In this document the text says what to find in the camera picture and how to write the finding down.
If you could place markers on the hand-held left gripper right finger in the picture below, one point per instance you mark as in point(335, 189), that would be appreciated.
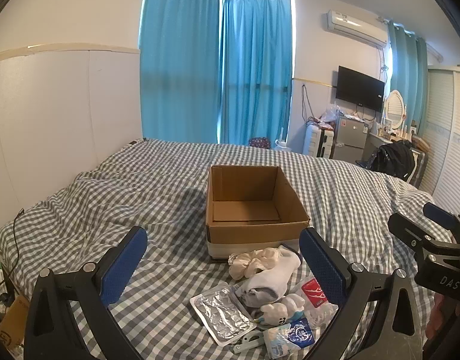
point(322, 266)

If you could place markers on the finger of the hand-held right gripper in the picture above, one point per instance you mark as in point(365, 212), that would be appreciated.
point(440, 213)
point(406, 228)

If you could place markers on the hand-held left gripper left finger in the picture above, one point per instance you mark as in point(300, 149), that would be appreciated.
point(125, 266)

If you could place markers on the red label plastic packet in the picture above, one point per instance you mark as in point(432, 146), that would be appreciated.
point(314, 292)

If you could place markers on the white sock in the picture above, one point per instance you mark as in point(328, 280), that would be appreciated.
point(271, 273)

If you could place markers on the white plush toy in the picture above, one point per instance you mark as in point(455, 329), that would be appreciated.
point(278, 307)

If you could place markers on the cream scrunchie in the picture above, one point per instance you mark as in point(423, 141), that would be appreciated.
point(248, 262)

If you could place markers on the blue white tissue pack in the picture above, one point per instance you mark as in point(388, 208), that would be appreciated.
point(286, 339)

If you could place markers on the pale green plastic hanger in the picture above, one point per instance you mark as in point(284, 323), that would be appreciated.
point(248, 341)

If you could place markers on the silver foil packet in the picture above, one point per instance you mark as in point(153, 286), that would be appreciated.
point(218, 313)

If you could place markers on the person's right hand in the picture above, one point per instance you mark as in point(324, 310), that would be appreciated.
point(436, 318)

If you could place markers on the dark brown suitcase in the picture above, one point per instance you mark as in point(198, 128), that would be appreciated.
point(421, 167)

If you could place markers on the black backpack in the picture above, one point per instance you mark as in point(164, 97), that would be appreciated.
point(393, 159)

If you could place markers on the white louvred wardrobe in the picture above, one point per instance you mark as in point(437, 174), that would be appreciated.
point(449, 131)

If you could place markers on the white dressing table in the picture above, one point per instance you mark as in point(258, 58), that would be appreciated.
point(374, 140)

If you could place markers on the small silver fridge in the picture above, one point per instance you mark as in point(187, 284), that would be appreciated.
point(350, 138)

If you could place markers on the white oval mirror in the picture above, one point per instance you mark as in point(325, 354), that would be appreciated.
point(395, 107)

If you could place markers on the brown cardboard box on floor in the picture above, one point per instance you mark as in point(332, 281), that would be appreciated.
point(12, 320)

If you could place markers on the white suitcase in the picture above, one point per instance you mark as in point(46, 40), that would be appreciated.
point(311, 140)

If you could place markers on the clear water jug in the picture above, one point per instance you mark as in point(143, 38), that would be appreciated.
point(281, 145)

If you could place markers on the clear plastic bag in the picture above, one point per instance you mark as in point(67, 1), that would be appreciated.
point(330, 114)

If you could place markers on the patterned dark bag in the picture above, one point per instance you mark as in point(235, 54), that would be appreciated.
point(260, 143)

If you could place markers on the teal curtain by wardrobe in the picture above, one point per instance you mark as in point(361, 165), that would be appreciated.
point(408, 78)

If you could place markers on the white headboard panel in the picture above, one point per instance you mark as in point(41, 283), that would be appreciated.
point(65, 120)

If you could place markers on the white air conditioner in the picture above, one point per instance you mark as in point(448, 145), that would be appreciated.
point(355, 28)

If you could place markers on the wide blue curtain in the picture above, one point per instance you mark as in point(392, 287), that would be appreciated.
point(177, 63)

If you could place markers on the narrow blue curtain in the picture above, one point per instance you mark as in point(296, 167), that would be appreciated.
point(256, 67)

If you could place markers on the black wall television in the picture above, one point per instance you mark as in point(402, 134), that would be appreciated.
point(359, 88)

